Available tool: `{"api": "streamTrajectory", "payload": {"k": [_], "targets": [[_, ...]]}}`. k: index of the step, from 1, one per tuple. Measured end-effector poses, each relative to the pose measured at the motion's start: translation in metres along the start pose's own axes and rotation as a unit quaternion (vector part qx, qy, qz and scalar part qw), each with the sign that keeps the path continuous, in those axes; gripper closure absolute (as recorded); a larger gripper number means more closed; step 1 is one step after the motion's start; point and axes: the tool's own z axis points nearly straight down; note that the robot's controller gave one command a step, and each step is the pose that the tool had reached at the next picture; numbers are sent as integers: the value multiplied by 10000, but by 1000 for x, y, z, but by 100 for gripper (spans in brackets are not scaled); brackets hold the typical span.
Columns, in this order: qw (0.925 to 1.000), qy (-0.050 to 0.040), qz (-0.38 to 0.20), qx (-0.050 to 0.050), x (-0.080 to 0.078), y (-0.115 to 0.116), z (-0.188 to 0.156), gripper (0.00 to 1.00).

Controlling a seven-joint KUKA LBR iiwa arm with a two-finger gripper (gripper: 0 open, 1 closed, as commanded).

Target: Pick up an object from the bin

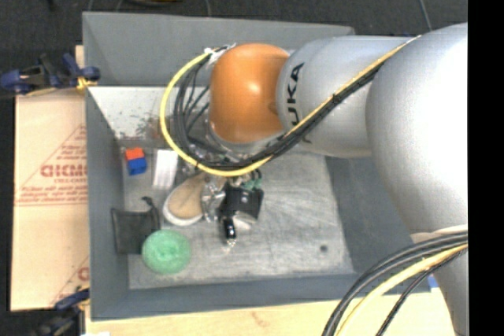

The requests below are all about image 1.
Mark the white box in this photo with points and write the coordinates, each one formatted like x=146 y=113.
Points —
x=165 y=169

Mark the beige shoe with white sole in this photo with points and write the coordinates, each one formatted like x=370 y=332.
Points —
x=186 y=200

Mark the black mesh pouch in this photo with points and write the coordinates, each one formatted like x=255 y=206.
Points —
x=132 y=228

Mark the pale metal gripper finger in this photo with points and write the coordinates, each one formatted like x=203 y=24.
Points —
x=210 y=193
x=210 y=213

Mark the brown cardboard board, red print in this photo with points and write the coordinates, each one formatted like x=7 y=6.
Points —
x=47 y=208

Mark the orange and blue block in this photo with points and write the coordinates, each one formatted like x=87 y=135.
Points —
x=136 y=161

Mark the green round sponge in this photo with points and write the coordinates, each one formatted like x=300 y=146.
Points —
x=166 y=252

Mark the grey metal bin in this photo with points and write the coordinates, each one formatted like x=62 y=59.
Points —
x=283 y=248

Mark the black cylinder on white bracket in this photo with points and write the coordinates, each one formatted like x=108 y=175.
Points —
x=229 y=231

